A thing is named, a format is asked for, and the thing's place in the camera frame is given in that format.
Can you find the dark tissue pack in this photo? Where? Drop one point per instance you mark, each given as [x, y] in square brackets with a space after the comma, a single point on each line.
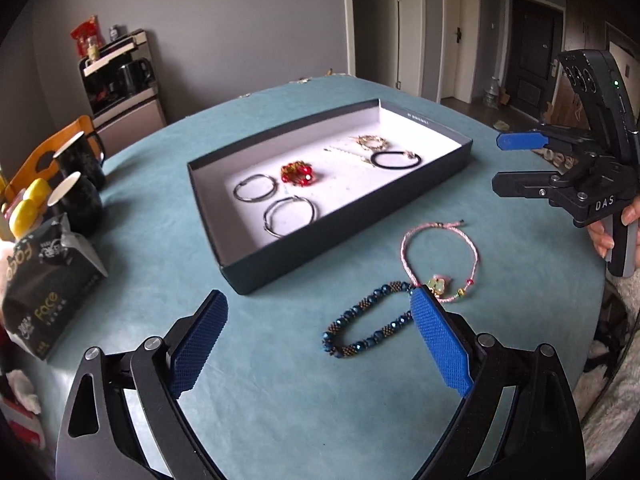
[45, 285]

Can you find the dark entrance door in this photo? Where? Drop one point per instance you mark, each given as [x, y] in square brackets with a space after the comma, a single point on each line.
[535, 50]

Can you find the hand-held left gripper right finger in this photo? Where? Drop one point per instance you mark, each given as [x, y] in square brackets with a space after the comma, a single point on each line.
[440, 347]

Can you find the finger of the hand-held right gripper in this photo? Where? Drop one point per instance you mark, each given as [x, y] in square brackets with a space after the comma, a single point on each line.
[520, 141]
[520, 185]

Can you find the tall black mug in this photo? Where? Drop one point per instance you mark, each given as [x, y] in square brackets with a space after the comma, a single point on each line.
[80, 165]

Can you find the wooden chair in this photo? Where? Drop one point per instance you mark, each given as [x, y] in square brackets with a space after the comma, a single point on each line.
[75, 127]

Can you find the white door with hinges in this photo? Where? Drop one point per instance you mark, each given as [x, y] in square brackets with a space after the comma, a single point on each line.
[415, 30]

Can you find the yellow round container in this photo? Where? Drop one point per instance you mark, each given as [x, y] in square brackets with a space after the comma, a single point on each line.
[25, 217]
[37, 192]

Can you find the dark shallow cardboard box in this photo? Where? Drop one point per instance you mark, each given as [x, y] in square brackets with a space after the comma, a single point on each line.
[240, 275]

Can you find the silver hoop earring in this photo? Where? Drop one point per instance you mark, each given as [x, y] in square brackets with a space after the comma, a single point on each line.
[237, 191]
[266, 220]

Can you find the black kettle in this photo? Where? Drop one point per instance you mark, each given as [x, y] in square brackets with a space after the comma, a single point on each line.
[132, 77]

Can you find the small yellow bottle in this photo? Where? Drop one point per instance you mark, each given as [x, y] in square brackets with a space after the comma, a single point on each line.
[92, 50]

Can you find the red snack bag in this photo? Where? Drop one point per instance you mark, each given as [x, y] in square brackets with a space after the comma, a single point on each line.
[82, 30]

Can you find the cabinet with kettle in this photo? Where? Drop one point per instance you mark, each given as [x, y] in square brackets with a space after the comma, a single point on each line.
[130, 115]

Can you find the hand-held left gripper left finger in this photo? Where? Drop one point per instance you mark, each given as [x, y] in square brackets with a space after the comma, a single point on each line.
[200, 347]

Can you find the person's right hand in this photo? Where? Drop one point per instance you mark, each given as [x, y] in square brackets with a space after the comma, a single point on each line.
[600, 241]

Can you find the white fluffy cloth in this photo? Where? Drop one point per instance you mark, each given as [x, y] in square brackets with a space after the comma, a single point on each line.
[610, 390]

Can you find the round black mug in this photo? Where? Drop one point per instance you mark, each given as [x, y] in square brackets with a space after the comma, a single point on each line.
[80, 205]

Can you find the crumpled white tissue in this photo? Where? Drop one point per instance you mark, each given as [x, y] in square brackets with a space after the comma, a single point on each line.
[22, 390]

